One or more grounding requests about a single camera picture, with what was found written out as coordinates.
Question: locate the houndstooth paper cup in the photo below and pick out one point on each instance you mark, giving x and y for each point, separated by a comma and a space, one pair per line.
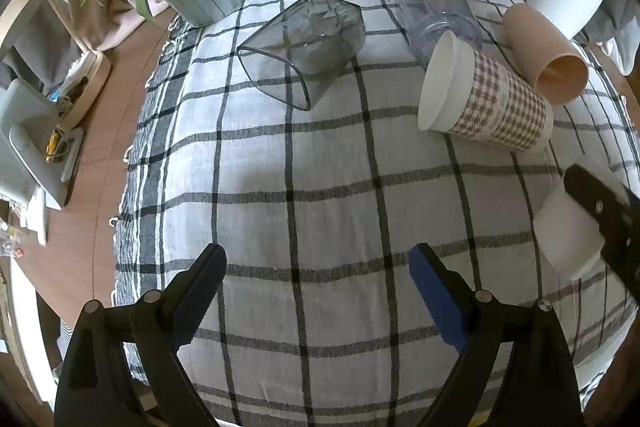
469, 94

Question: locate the round wooden tray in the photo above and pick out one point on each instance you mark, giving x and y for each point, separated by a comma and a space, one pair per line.
88, 89

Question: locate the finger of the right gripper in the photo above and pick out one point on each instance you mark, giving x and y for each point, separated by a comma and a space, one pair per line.
617, 223

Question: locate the pink plastic cup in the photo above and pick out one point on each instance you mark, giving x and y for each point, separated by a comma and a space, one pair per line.
547, 60

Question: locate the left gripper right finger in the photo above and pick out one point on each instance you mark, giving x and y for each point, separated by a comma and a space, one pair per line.
471, 322

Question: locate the checkered white black tablecloth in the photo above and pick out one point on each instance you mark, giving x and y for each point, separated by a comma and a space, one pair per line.
318, 321

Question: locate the smoky grey square cup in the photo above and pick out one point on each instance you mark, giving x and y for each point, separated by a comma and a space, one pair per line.
296, 56

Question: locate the clear bluish plastic cup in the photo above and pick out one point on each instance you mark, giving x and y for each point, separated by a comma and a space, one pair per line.
425, 21

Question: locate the white frosted cup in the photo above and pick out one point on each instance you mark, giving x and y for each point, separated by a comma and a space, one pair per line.
567, 235

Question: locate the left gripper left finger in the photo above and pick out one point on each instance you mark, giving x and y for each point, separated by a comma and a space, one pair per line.
164, 321

